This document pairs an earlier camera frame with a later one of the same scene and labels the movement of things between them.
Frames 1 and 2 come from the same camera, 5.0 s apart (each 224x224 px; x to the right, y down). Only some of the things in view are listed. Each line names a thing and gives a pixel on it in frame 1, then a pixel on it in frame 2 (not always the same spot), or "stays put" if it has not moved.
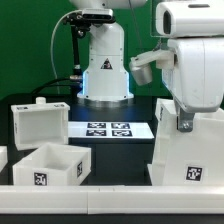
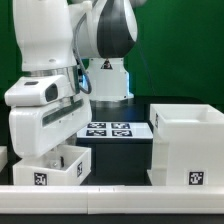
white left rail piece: (3, 157) stays put
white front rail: (112, 199) stays put
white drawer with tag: (52, 165) stays put
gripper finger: (184, 120) to (57, 163)
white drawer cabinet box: (186, 159) stays put
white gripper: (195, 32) to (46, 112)
